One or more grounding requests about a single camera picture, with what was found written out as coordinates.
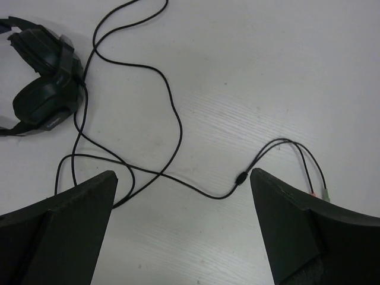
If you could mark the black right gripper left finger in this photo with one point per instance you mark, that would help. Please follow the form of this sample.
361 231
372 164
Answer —
58 240

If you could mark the black over-ear headphones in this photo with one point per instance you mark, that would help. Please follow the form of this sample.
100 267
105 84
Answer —
58 92

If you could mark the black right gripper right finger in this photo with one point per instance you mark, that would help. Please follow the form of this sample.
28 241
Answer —
311 241

